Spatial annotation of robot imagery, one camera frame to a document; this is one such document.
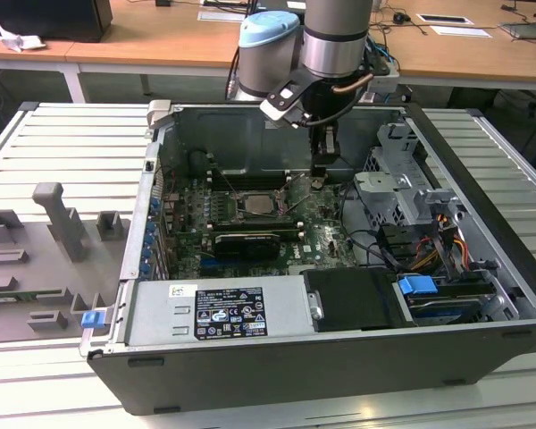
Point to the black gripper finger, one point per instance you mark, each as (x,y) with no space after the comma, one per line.
(315,152)
(331,143)

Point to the silver square CPU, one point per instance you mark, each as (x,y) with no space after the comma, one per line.
(257,204)

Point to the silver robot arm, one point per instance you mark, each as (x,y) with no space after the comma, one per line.
(335,40)

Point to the black RAM slot white latches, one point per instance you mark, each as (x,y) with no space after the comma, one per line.
(259,181)
(250,227)
(259,174)
(250,219)

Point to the CPU socket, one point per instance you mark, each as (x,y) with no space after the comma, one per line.
(240,208)

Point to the blue expansion slot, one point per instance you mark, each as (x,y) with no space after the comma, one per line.
(223,268)

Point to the grey metal drive cage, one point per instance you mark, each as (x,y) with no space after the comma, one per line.
(384,187)

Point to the green motherboard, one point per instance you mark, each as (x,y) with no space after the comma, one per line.
(326,241)

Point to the black computer mouse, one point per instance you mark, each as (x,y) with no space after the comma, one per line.
(401,18)

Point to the black graphics card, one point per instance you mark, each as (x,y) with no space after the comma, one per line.
(245,246)

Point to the white paper sheet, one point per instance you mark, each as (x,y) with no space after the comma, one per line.
(460,31)

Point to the black plastic shroud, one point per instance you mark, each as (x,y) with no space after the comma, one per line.
(353,299)

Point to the grey plastic case latch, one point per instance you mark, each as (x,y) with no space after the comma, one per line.
(158,114)

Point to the hard disk in blue carrier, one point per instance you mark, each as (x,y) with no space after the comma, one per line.
(415,286)

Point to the grey power supply unit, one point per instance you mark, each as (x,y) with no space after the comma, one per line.
(161,313)

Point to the black open PC case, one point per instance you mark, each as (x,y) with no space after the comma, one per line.
(295,380)

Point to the blue plastic latch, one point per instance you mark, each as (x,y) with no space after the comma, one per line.
(93,319)

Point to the grey parts rack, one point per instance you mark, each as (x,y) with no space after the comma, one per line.
(49,268)

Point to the black computer box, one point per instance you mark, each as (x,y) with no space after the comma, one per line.
(49,18)

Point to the crumpled white paper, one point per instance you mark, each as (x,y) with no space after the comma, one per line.
(20,41)

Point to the green RAM stick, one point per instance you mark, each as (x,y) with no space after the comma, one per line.
(27,294)

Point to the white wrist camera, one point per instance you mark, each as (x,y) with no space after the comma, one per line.
(283,105)

